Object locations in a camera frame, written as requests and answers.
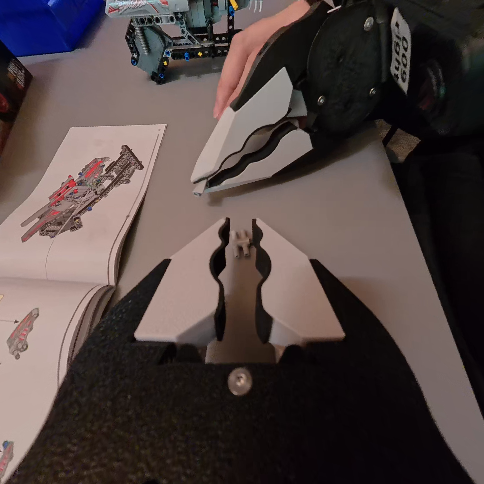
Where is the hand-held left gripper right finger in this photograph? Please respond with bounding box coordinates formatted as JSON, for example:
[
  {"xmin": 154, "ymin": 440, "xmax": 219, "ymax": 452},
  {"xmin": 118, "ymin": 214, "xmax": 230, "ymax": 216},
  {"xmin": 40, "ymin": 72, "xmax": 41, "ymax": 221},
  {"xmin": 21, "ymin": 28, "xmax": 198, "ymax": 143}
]
[{"xmin": 251, "ymin": 218, "xmax": 346, "ymax": 363}]

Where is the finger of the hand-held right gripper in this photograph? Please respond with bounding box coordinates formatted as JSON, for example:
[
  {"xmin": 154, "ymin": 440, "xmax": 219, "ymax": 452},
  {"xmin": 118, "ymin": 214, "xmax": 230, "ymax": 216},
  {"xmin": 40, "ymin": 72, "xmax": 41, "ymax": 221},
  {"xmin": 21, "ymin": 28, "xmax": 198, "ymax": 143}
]
[
  {"xmin": 190, "ymin": 67, "xmax": 308, "ymax": 185},
  {"xmin": 204, "ymin": 123, "xmax": 315, "ymax": 194}
]

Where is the white instruction booklet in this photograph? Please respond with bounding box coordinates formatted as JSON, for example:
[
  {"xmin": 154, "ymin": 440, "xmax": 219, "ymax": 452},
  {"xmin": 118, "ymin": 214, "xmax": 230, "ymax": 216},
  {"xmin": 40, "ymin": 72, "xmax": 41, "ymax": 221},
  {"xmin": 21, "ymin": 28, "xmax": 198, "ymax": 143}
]
[{"xmin": 0, "ymin": 124, "xmax": 168, "ymax": 484}]

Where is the grey connector brick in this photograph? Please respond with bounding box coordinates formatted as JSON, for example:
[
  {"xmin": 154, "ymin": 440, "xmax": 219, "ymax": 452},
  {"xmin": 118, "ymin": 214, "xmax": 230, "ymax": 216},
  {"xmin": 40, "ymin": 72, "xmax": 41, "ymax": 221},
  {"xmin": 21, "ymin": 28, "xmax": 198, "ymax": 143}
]
[{"xmin": 230, "ymin": 229, "xmax": 253, "ymax": 259}]

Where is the dark toy truck box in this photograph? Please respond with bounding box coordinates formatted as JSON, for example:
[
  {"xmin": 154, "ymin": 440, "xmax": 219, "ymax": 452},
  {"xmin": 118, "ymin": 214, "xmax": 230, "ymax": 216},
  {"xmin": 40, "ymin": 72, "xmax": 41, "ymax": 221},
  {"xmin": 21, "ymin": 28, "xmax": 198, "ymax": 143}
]
[{"xmin": 0, "ymin": 40, "xmax": 34, "ymax": 159}]

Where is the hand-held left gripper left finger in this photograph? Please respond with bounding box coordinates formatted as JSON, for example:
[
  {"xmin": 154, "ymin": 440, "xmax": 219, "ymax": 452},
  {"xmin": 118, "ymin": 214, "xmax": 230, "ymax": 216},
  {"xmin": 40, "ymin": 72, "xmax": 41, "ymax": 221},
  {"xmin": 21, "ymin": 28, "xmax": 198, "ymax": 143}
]
[{"xmin": 133, "ymin": 217, "xmax": 231, "ymax": 364}]

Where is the person's right hand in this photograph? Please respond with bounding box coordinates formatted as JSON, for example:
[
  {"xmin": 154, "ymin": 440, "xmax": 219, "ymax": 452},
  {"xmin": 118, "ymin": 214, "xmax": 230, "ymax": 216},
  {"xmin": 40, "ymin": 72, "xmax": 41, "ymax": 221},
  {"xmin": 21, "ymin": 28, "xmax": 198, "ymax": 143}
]
[{"xmin": 213, "ymin": 0, "xmax": 314, "ymax": 119}]

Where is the blue plastic bin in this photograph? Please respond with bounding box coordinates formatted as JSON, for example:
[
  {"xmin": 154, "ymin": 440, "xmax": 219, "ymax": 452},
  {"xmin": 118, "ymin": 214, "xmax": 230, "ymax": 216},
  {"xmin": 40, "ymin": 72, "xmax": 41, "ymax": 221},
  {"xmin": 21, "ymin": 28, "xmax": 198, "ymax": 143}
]
[{"xmin": 0, "ymin": 0, "xmax": 106, "ymax": 57}]

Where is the grey toy truck model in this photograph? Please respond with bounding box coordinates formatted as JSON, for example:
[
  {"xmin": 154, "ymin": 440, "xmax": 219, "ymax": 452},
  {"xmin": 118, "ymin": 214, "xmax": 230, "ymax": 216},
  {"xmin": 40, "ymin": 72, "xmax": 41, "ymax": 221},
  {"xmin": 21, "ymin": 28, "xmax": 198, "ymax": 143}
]
[{"xmin": 105, "ymin": 0, "xmax": 265, "ymax": 84}]

